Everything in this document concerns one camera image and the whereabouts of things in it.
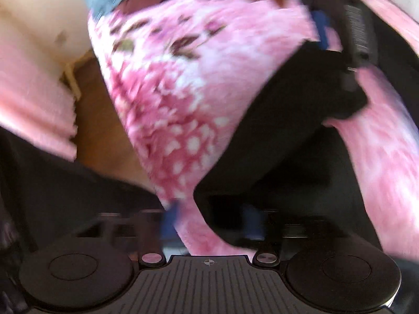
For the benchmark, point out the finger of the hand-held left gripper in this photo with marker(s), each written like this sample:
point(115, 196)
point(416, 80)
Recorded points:
point(322, 29)
point(356, 39)

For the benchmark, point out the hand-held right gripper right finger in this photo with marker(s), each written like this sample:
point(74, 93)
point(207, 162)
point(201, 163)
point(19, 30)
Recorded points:
point(252, 220)

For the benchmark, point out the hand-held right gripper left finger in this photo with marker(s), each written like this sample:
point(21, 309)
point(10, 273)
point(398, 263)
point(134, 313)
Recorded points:
point(168, 224)

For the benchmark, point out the black garment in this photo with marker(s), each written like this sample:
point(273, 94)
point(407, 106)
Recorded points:
point(278, 130)

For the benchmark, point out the dark cloth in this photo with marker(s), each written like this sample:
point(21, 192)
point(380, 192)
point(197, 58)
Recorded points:
point(65, 196)

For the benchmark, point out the pink floral blanket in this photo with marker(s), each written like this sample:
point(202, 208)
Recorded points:
point(183, 72)

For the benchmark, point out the pale pink quilted cloth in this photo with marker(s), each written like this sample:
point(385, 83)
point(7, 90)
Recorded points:
point(29, 104)

